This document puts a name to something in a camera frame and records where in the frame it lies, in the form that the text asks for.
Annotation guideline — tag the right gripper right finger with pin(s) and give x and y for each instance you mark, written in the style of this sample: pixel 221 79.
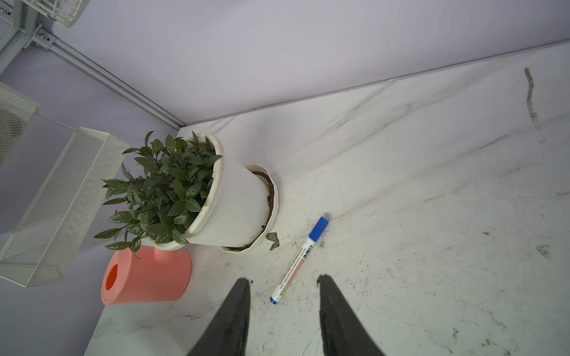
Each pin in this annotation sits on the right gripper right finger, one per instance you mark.
pixel 342 331

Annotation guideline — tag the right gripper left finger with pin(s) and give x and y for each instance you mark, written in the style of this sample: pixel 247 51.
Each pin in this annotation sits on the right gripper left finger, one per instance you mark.
pixel 227 333

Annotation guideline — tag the pink watering can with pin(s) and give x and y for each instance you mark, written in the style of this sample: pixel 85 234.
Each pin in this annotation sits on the pink watering can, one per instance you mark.
pixel 150 275

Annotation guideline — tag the white plant saucer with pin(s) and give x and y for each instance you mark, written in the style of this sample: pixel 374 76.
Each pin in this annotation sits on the white plant saucer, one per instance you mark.
pixel 273 202

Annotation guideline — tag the potted green plant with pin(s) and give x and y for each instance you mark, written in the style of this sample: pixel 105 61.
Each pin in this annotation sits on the potted green plant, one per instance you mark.
pixel 189 193

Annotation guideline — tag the lower white mesh shelf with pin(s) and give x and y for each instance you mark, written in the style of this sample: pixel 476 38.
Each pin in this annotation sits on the lower white mesh shelf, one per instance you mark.
pixel 41 249

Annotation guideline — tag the white mesh shelf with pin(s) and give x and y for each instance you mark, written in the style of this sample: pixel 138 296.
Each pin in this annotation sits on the white mesh shelf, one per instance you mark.
pixel 41 249
pixel 17 111

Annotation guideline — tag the upper white mesh shelf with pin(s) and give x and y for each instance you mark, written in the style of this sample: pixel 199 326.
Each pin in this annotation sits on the upper white mesh shelf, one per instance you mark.
pixel 17 111

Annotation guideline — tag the white wire wall basket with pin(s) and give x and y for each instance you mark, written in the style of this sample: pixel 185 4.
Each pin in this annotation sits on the white wire wall basket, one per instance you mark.
pixel 63 12

